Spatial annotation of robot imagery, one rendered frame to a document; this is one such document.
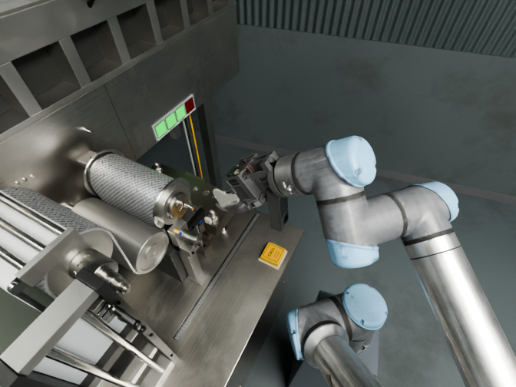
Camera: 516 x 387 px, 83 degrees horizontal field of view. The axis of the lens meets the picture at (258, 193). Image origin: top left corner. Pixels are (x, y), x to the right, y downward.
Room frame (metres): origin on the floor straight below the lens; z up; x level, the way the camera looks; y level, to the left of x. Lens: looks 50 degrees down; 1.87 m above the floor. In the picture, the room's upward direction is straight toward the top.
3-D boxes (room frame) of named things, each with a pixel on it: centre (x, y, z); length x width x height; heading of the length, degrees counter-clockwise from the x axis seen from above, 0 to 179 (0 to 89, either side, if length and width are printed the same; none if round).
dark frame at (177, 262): (0.53, 0.39, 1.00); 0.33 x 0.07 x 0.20; 62
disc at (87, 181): (0.61, 0.45, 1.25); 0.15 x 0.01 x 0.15; 152
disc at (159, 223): (0.49, 0.23, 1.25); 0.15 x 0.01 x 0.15; 152
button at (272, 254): (0.52, -0.06, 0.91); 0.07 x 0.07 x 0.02; 62
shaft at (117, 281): (0.23, 0.27, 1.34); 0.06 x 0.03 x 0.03; 62
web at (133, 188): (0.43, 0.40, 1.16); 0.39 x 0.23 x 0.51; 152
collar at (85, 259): (0.26, 0.32, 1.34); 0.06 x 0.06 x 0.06; 62
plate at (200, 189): (0.72, 0.28, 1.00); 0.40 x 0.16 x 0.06; 62
